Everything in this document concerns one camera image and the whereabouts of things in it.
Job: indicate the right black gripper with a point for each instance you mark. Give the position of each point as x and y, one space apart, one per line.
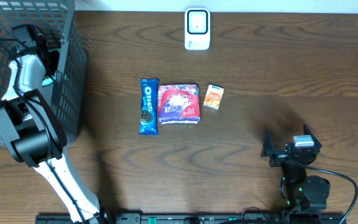
286 152

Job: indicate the grey plastic mesh basket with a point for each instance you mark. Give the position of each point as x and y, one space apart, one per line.
56 20

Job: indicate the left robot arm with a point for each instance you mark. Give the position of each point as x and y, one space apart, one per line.
32 132

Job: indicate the orange pocket tissue pack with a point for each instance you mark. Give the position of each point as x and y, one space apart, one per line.
213 97

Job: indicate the white barcode scanner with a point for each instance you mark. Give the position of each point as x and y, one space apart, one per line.
197 29

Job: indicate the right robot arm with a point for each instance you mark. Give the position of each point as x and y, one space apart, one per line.
305 193

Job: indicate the teal wet wipes packet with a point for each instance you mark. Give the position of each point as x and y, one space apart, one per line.
48 80

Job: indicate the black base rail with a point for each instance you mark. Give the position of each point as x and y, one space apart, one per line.
136 218

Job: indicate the blue Oreo cookie pack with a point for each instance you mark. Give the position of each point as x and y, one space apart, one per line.
148 113

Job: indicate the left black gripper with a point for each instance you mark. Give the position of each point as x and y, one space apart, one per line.
30 34

